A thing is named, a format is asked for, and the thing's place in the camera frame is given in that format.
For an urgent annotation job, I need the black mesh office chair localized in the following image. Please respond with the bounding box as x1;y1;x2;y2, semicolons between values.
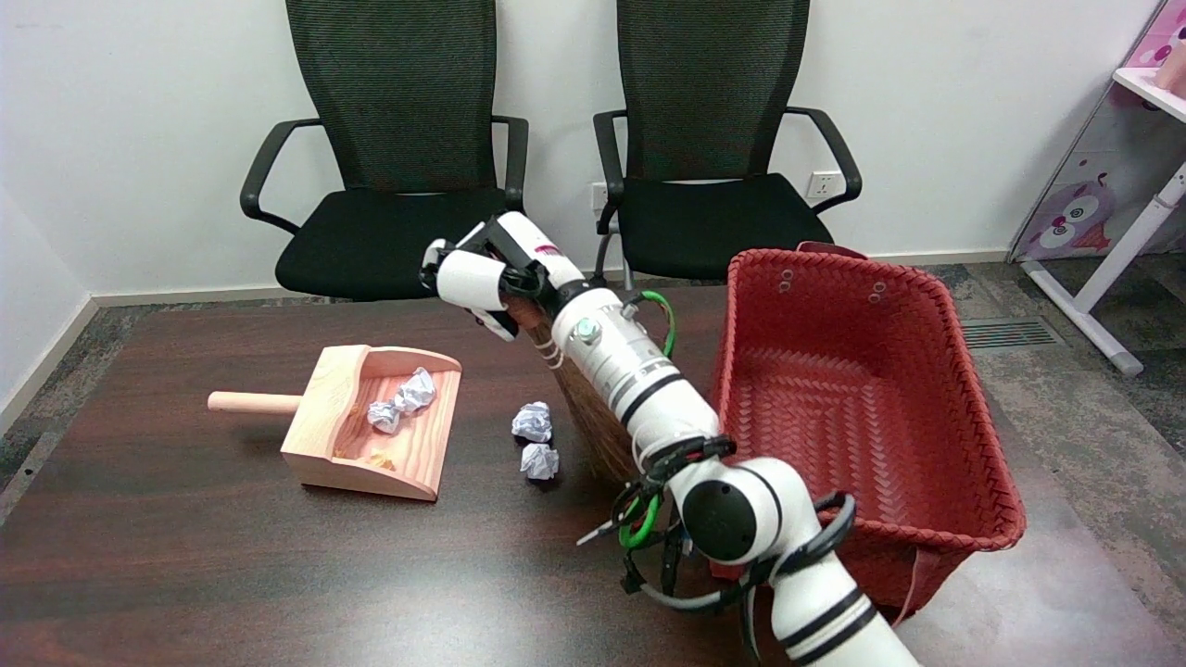
592;0;863;292
240;0;538;302

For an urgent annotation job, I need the pink cup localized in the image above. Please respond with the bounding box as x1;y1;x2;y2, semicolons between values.
1154;39;1186;94

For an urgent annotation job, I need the metal floor vent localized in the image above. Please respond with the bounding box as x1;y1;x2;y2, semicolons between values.
962;318;1065;350

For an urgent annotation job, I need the red woven basket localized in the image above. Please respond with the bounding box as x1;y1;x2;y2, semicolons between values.
712;243;1028;622

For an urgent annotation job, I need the pink owl print board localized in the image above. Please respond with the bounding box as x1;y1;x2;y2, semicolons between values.
1008;0;1186;263

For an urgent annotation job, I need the wooden dustpan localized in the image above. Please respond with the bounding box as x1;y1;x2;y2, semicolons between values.
208;345;462;502

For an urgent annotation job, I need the brown straw hand broom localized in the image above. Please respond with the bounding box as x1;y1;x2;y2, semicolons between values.
505;295;640;487

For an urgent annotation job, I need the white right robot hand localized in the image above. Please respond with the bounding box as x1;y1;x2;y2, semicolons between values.
419;211;589;342

